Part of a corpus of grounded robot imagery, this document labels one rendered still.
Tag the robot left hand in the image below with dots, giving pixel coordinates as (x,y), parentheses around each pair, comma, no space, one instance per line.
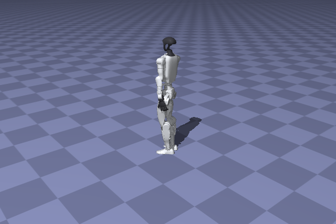
(162,104)

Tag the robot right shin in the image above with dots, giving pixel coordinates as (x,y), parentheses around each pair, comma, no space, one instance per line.
(173,132)

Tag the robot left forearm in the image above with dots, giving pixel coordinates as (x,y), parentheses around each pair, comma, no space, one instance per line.
(159,85)

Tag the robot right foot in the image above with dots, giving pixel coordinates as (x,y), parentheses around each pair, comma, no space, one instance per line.
(173,147)

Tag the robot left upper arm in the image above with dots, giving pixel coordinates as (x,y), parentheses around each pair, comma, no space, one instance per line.
(160,67)

